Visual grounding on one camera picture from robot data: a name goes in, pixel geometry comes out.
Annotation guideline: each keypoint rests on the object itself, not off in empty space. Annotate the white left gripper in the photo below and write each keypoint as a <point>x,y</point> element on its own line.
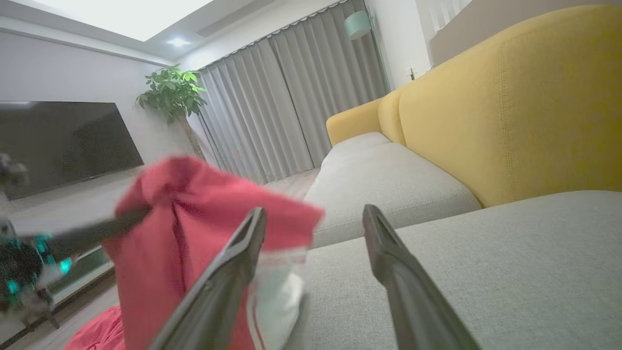
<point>24,267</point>

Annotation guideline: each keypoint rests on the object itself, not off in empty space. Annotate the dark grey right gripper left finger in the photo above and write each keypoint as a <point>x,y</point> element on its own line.
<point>214,301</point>

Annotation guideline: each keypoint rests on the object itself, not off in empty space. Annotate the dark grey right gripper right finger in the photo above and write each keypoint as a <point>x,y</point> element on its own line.
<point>413,301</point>

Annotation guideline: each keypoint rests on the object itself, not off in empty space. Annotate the red basketball jersey white sleeves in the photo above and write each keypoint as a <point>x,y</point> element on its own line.
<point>160,243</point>

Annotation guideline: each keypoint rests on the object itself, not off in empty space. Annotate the red basketball shorts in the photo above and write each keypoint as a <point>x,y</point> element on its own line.
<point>97,335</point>

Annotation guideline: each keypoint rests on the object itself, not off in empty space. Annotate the grey teal television cabinet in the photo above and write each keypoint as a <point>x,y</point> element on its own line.
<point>82,272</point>

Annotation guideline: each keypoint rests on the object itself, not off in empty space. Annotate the black flat television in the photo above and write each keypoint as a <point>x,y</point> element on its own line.
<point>63,146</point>

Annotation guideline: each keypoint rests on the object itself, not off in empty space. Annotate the large grey sofa chaise cushion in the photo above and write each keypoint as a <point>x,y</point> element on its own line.
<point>510,272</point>

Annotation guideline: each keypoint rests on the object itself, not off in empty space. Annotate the grey sofa seat cushion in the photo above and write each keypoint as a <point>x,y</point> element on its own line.
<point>357,142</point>
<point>388,189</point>

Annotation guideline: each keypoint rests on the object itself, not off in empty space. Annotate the green potted tree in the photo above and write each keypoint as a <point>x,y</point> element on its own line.
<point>172,92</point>

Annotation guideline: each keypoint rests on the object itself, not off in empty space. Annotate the recessed ceiling spotlight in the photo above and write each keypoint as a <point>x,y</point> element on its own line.
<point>178,42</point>

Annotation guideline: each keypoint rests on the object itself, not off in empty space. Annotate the bright ceiling light panel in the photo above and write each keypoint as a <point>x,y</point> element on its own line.
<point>126,17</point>

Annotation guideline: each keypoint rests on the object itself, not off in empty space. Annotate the grey pleated curtain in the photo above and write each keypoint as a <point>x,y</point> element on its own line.
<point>282,97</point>

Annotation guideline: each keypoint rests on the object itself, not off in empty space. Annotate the yellow sofa backrest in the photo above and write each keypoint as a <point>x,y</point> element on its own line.
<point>534,121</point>

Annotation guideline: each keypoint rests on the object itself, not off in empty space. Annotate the teal shade floor lamp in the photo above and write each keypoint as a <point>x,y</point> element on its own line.
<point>358,24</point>

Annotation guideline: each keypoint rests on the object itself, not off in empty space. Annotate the white slatted rack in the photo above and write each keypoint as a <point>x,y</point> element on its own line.
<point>440,14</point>

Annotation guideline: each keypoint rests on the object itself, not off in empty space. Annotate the white wall socket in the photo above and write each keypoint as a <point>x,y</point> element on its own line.
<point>411,74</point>

